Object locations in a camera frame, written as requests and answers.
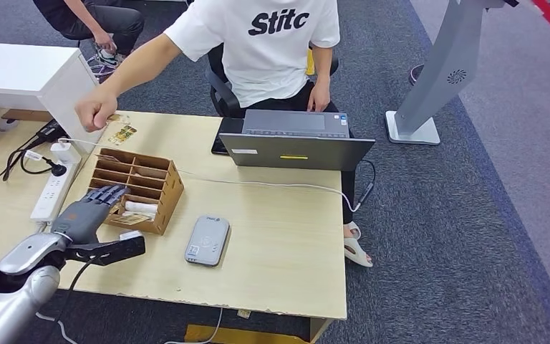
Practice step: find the person's right hand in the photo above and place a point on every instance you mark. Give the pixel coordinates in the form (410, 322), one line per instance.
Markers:
(95, 111)

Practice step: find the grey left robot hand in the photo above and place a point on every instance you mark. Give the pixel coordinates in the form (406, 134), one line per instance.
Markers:
(78, 218)

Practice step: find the person's hand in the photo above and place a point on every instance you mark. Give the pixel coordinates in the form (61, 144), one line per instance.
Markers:
(103, 41)

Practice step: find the person's left hand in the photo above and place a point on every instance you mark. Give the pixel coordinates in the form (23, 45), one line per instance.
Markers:
(318, 97)

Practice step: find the yellow hotel card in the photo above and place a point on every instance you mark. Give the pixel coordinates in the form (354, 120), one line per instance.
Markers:
(119, 118)
(114, 209)
(123, 135)
(130, 219)

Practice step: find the person's right forearm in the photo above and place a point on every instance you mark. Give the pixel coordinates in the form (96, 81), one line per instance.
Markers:
(137, 69)

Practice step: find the person's left forearm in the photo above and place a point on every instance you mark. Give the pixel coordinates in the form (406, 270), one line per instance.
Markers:
(323, 64)

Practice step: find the person's forearm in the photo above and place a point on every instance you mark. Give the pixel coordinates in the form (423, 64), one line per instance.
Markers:
(84, 16)

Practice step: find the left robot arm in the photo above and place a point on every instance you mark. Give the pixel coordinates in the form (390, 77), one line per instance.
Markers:
(9, 289)

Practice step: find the person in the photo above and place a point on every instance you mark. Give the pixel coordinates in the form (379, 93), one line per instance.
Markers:
(113, 21)
(265, 61)

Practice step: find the cardboard card organizer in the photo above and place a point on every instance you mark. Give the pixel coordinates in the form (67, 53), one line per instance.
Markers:
(173, 190)

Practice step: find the grey card reader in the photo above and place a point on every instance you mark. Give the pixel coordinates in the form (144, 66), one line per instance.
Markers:
(207, 241)

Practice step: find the white sneaker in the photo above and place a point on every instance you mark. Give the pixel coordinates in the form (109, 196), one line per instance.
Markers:
(109, 59)

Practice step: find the white power strip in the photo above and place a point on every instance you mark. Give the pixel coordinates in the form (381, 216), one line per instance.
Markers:
(49, 197)

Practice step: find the black power adapter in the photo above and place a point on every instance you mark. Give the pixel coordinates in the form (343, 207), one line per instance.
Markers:
(49, 130)

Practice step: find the white charger plug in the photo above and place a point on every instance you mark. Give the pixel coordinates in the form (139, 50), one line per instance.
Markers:
(65, 153)

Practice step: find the grey laptop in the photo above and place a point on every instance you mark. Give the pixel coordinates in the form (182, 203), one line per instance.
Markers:
(298, 156)

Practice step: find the white paper roll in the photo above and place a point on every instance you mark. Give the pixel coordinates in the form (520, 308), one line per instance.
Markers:
(141, 207)

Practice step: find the wooden board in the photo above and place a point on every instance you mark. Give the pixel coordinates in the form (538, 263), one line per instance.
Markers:
(27, 115)

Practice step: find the white cabinet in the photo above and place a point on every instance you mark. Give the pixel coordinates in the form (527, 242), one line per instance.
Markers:
(19, 71)

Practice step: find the small white round object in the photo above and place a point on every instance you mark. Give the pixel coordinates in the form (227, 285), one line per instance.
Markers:
(8, 124)

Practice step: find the black office chair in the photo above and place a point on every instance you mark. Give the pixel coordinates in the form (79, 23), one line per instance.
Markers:
(220, 97)

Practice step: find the black smartphone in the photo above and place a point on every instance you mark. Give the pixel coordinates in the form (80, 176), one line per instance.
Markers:
(223, 137)

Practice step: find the grey kiosk stand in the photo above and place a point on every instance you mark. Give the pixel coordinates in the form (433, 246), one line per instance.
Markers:
(448, 61)

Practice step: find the white sandal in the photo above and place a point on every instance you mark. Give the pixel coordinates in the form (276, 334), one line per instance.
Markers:
(355, 254)

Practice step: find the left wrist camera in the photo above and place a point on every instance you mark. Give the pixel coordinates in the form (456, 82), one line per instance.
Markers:
(113, 249)

